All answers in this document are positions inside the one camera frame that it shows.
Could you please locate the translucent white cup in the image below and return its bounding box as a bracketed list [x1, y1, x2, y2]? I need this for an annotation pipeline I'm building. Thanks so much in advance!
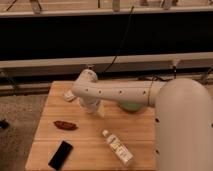
[83, 103, 99, 114]

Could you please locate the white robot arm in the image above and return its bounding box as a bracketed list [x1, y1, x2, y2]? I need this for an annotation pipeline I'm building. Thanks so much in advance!
[72, 69, 213, 171]

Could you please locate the green ceramic bowl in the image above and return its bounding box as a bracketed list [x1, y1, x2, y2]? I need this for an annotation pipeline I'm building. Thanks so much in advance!
[119, 102, 142, 112]

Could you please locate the wooden cutting board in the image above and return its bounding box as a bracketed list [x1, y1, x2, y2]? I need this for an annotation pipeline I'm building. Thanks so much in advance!
[26, 81, 156, 171]

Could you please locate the white labelled plastic bottle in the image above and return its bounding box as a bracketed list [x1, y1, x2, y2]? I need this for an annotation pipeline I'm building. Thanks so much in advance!
[102, 130, 134, 166]

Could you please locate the black smartphone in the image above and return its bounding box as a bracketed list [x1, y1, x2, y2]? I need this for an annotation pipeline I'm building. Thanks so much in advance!
[48, 141, 73, 171]

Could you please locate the black hanging cable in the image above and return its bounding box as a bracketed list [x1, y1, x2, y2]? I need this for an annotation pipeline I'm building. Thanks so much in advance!
[101, 5, 135, 74]

